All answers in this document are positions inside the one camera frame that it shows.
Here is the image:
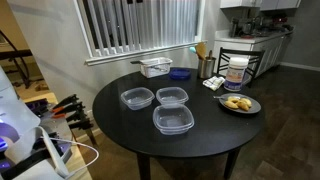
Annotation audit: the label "black orange bar clamp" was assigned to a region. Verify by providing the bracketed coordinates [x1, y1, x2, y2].
[65, 112, 98, 147]
[51, 93, 81, 113]
[51, 102, 86, 120]

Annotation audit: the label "clear rectangular storage bin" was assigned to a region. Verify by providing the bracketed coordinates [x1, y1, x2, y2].
[138, 56, 174, 79]

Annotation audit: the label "white wall cabinets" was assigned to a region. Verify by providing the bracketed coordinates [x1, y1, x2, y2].
[219, 0, 303, 11]

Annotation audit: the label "metal utensil holder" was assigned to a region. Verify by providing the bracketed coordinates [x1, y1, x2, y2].
[197, 56, 217, 80]

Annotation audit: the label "brown object on floor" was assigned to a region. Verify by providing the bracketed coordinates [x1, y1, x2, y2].
[34, 82, 50, 92]

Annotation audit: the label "golden baked pastry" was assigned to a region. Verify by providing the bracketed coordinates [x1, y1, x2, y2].
[227, 95, 241, 104]
[224, 100, 240, 110]
[239, 97, 253, 108]
[235, 100, 250, 112]

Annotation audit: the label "gray plate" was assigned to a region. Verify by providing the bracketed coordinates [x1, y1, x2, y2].
[218, 92, 262, 115]

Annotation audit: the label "white equipment housing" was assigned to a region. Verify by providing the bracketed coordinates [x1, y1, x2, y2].
[0, 65, 74, 180]

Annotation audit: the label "large clear plastic lunchbox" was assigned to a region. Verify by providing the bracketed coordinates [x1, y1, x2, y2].
[152, 103, 195, 136]

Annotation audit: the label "wooden spatula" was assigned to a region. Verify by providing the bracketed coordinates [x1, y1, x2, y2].
[195, 41, 208, 61]

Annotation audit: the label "black coffee maker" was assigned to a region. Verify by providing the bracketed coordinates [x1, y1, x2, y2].
[229, 17, 242, 38]

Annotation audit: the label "black metal rack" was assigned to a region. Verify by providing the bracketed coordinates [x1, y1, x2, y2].
[0, 29, 44, 90]

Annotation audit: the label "white vertical window blinds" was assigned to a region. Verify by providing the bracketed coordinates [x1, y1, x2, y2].
[81, 0, 202, 57]

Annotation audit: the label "white window sill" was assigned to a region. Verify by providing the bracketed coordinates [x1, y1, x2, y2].
[84, 40, 208, 67]

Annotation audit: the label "folded patterned napkin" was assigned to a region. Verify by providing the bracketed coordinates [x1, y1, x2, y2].
[202, 75, 226, 92]

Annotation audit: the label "white kitchen counter cabinet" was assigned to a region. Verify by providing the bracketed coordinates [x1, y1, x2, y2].
[212, 29, 294, 80]

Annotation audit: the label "black wooden chair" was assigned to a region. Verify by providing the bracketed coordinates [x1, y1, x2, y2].
[216, 46, 266, 89]

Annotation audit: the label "red kitchen item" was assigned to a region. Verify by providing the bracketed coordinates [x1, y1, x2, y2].
[272, 16, 289, 25]

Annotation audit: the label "white cable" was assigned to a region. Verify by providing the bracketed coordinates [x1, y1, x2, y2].
[39, 134, 101, 180]

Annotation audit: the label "purple black tool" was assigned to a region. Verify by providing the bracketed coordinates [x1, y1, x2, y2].
[24, 97, 50, 116]

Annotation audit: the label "blue plastic lid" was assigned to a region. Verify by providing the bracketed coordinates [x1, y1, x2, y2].
[168, 67, 192, 81]

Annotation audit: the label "metal pot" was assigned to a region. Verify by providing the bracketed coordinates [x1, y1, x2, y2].
[241, 18, 256, 36]

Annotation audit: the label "white wipes canister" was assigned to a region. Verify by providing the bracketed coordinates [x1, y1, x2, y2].
[223, 56, 250, 93]

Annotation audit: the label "black table leg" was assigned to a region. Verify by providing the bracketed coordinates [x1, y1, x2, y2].
[136, 152, 152, 180]
[223, 147, 242, 180]

